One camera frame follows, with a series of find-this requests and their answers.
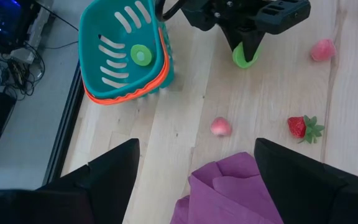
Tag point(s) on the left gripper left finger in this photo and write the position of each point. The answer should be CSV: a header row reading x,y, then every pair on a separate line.
x,y
104,186

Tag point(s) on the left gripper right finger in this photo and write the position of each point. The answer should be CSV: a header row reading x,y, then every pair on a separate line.
x,y
306,193

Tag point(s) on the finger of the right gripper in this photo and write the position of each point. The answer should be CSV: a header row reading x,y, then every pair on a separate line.
x,y
252,43
232,35

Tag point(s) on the green toy lime half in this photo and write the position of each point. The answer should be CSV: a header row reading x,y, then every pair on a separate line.
x,y
238,60
141,55

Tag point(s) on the red toy strawberry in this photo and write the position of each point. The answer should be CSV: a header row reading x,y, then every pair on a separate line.
x,y
297,127

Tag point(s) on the pink toy peach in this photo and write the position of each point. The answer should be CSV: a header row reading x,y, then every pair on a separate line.
x,y
322,50
221,126

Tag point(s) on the teal basket orange rim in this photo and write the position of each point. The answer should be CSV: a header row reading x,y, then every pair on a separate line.
x,y
148,77

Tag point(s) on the purple cloth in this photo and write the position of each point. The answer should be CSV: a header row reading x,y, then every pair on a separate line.
x,y
222,193

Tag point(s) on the grey power strip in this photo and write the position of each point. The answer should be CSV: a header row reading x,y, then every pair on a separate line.
x,y
34,34

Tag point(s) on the black aluminium table frame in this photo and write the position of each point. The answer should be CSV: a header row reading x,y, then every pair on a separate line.
x,y
64,130

